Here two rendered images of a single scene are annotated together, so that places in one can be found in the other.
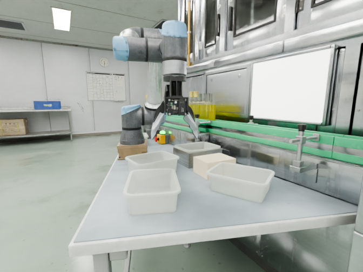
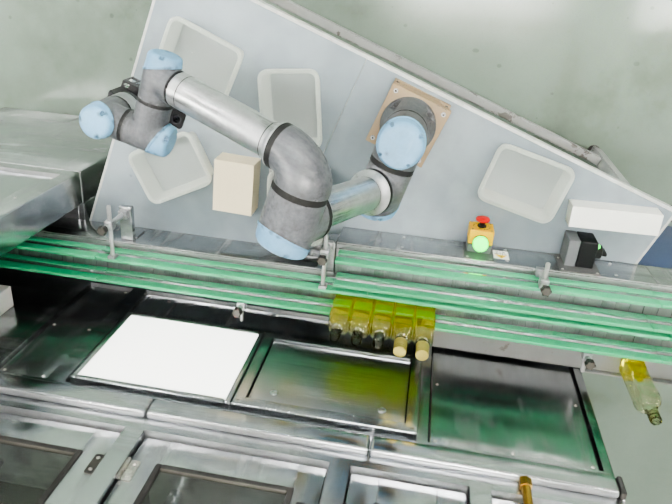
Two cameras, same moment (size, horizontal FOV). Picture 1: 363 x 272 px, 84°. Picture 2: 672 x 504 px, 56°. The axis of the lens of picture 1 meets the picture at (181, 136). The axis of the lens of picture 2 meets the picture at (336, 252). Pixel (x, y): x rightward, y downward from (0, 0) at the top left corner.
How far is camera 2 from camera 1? 1.93 m
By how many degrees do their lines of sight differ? 75
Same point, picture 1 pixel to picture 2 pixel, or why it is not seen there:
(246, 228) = not seen: hidden behind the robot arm
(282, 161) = (166, 241)
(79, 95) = not seen: outside the picture
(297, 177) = (151, 232)
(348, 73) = (77, 356)
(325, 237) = not seen: hidden behind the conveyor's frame
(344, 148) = (89, 251)
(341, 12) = (47, 424)
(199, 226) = (138, 69)
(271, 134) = (176, 263)
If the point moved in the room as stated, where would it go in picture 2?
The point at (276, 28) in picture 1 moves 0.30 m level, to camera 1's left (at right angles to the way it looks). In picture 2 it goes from (161, 451) to (222, 370)
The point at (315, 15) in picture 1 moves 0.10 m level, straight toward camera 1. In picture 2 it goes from (82, 437) to (59, 404)
